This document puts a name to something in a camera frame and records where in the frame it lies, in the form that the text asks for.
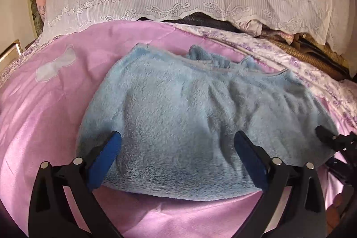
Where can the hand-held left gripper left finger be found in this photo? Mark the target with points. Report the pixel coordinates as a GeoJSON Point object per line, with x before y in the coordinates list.
{"type": "Point", "coordinates": [107, 149]}

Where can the folded pale pink clothes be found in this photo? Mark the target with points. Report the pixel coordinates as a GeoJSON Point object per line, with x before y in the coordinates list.
{"type": "Point", "coordinates": [256, 27]}

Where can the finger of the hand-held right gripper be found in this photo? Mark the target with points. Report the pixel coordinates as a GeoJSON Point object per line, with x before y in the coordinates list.
{"type": "Point", "coordinates": [344, 171]}
{"type": "Point", "coordinates": [334, 139]}

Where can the black cloth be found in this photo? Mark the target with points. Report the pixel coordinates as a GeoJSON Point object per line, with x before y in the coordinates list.
{"type": "Point", "coordinates": [200, 19]}

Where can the dark green patterned cloth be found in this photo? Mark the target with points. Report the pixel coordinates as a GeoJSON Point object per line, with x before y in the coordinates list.
{"type": "Point", "coordinates": [35, 3]}

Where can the blue fleece zip jacket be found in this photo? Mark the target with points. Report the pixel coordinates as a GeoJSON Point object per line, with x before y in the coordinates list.
{"type": "Point", "coordinates": [178, 115]}

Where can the purple floral bed sheet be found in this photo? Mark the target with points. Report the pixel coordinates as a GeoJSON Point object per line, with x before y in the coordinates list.
{"type": "Point", "coordinates": [306, 70]}

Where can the person's right hand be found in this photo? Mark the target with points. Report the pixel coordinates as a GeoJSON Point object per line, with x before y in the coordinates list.
{"type": "Point", "coordinates": [336, 210]}

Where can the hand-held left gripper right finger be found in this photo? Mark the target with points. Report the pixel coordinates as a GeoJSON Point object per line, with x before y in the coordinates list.
{"type": "Point", "coordinates": [249, 153]}

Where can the pink bed sheet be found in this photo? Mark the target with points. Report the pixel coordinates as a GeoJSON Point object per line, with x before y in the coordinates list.
{"type": "Point", "coordinates": [55, 115]}

